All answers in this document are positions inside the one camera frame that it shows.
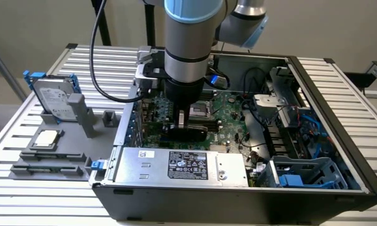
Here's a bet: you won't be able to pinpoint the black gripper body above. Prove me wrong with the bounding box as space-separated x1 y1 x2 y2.
164 79 205 112

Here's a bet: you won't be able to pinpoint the CPU socket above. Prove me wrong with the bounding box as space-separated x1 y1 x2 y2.
189 102 213 119

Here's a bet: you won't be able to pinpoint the black RAM slots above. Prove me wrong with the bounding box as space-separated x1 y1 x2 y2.
188 118 223 133

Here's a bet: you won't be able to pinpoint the green motherboard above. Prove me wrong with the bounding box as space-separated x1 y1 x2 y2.
138 89 263 154

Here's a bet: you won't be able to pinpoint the silver chipset heat sink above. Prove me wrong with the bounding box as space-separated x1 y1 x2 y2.
209 143 229 153

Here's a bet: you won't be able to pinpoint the silver power supply unit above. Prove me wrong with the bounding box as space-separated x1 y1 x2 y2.
112 146 251 188

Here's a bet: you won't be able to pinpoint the black stand pole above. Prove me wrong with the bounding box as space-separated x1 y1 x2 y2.
98 0 112 46
144 4 158 47

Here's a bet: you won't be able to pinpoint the silver metal drive cage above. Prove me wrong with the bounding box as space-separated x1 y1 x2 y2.
252 66 312 129

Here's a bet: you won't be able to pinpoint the blue case latch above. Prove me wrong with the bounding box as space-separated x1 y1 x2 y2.
90 159 110 170

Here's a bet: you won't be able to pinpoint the black open PC case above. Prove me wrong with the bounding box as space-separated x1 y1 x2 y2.
90 49 377 222

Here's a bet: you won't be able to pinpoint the grey parts rack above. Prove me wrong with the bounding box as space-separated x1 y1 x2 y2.
11 92 124 182

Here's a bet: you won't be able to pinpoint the silver hard disk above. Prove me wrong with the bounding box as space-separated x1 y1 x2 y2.
34 78 78 122

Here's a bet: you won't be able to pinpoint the silver CPU chip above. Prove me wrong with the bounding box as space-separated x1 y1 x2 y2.
34 130 63 148

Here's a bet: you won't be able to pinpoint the green RAM stick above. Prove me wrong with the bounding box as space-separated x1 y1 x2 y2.
14 165 80 172
22 153 83 159

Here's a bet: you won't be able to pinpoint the grey blue disk bay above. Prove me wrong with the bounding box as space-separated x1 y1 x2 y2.
257 155 349 189

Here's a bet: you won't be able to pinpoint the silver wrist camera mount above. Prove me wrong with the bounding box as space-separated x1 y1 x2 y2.
134 45 168 91

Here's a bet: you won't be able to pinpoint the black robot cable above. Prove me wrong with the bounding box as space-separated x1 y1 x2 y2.
90 0 144 103

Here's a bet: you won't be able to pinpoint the blue data wire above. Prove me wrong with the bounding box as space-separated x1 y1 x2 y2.
297 112 332 161

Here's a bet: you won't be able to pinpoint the blue disk bracket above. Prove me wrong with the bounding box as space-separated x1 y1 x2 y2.
23 70 83 124

